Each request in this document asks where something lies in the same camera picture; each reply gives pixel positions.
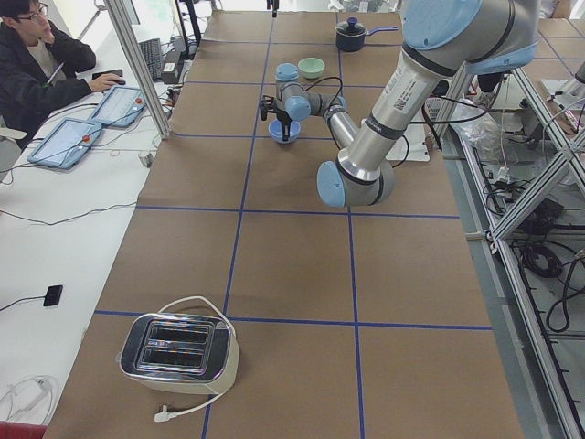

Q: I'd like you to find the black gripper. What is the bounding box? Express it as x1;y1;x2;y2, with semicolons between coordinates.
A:
267;0;293;141

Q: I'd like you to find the green bowl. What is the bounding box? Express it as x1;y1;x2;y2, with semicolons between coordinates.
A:
297;57;325;80

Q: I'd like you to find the blue bowl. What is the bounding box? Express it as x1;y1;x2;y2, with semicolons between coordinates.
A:
267;119;303;145

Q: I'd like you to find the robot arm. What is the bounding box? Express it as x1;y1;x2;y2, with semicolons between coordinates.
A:
261;1;540;208

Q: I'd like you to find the dark blue saucepan with lid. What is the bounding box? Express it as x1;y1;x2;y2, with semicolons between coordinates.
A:
335;16;399;52

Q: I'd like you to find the black keyboard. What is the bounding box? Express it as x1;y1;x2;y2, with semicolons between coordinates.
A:
138;38;163;81

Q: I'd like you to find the far blue teach pendant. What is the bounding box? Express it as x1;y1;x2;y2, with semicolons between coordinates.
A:
89;85;145;128

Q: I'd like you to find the blue teach pendant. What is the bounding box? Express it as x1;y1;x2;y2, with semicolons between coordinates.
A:
27;118;102;170
89;85;145;128

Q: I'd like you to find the crumpled clear plastic bag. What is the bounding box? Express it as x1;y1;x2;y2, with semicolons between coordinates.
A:
452;104;503;162

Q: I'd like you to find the near blue teach pendant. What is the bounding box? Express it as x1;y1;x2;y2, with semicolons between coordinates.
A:
27;118;102;170

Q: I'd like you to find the seated person in black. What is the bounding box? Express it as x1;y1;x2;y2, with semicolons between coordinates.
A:
1;1;122;149

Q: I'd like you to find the white chrome toaster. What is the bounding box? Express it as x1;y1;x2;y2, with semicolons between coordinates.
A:
119;313;239;395

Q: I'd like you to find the small black box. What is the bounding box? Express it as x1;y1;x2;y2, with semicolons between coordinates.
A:
43;284;63;307

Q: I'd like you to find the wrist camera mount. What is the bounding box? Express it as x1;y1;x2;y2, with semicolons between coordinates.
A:
259;95;278;121

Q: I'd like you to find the aluminium frame post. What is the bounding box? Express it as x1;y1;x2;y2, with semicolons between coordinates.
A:
104;0;171;140

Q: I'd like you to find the white toaster power cable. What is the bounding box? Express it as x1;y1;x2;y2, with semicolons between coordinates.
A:
153;295;229;423

